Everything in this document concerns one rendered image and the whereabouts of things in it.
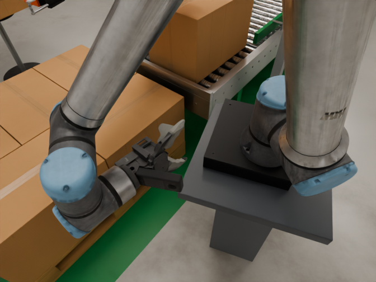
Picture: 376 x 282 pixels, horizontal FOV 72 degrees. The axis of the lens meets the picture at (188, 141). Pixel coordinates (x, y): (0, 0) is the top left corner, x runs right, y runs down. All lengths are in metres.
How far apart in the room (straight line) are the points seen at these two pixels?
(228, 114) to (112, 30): 0.69
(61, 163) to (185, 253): 1.20
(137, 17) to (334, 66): 0.29
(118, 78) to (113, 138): 0.92
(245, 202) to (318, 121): 0.47
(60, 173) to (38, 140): 1.02
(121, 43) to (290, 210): 0.72
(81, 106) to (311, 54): 0.39
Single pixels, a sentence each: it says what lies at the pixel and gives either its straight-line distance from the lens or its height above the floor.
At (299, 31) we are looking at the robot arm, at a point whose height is 1.38.
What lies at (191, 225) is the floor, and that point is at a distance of 1.67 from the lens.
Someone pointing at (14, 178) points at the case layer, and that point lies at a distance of 1.42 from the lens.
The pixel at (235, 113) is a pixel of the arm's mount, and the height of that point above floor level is 0.83.
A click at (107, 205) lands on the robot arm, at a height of 1.01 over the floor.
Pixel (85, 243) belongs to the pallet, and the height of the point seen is 0.02.
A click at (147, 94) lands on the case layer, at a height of 0.54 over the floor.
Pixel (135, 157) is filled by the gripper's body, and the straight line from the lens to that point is 0.69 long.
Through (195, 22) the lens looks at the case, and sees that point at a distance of 1.46.
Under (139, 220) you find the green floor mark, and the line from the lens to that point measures 1.71.
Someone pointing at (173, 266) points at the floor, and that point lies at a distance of 1.59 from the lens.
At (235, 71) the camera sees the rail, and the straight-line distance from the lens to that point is 1.71.
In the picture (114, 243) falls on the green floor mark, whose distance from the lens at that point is 1.68.
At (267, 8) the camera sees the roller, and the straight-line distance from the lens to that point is 2.76.
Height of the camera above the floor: 1.53
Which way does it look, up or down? 49 degrees down
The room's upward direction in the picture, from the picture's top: straight up
